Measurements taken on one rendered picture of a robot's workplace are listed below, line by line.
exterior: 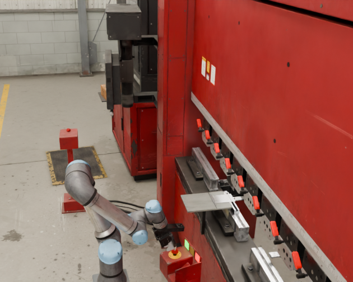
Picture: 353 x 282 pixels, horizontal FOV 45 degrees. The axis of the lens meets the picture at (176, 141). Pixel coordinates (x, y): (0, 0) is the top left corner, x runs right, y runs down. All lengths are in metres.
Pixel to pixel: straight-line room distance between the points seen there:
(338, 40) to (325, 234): 0.63
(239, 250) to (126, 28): 1.69
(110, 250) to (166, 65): 1.44
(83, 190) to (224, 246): 0.87
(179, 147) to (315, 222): 1.86
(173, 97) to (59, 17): 5.97
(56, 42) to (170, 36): 6.08
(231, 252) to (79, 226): 2.04
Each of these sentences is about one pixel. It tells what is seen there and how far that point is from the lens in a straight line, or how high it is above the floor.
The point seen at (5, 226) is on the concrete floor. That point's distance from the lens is 4.24.
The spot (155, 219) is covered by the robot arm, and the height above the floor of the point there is 1.08.
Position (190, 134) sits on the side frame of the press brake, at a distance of 3.23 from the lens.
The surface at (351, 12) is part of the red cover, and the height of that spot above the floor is 2.18.
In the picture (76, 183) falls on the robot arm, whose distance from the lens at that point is 1.95.
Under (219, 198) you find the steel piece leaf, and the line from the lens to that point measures 2.54.
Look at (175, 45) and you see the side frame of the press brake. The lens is 3.01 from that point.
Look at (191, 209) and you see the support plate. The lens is 2.42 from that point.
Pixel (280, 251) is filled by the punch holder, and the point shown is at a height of 1.20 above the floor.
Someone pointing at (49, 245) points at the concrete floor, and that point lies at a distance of 3.89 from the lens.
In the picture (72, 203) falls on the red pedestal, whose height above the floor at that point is 0.09.
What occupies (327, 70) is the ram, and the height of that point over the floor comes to 1.99.
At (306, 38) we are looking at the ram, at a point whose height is 2.07.
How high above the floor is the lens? 2.32
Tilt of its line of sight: 24 degrees down
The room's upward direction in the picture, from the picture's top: 2 degrees clockwise
